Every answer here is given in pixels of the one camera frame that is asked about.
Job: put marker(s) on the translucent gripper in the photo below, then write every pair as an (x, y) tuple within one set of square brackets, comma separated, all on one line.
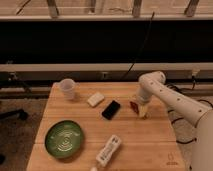
[(143, 110)]

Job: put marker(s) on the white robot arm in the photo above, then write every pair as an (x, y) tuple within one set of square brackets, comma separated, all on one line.
[(196, 113)]

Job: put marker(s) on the green ceramic bowl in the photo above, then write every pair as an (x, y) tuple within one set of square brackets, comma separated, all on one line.
[(64, 139)]

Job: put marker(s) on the black phone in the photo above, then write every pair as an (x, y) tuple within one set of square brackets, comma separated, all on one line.
[(111, 110)]

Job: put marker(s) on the white remote control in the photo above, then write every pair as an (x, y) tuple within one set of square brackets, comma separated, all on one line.
[(105, 154)]

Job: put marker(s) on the white soap bar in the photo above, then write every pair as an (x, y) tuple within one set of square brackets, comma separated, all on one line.
[(95, 99)]

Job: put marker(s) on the clear plastic cup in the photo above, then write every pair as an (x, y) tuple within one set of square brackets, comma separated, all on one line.
[(67, 87)]

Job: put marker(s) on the black chair base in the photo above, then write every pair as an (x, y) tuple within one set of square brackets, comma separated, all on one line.
[(20, 113)]

